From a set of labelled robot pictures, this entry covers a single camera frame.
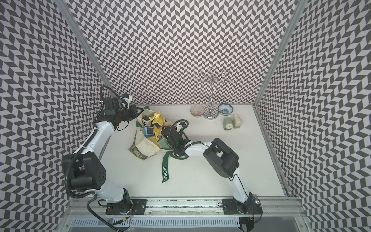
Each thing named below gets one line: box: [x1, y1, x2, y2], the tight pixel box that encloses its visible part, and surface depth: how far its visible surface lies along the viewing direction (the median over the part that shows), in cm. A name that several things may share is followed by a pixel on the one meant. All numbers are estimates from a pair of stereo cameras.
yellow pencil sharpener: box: [149, 112, 166, 129], surface depth 91 cm
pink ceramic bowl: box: [190, 104, 205, 118], surface depth 114 cm
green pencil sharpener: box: [222, 116, 233, 131], surface depth 101 cm
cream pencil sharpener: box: [232, 115, 242, 129], surface depth 101 cm
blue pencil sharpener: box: [143, 126, 155, 138], surface depth 87 cm
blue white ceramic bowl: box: [217, 103, 234, 116], surface depth 114 cm
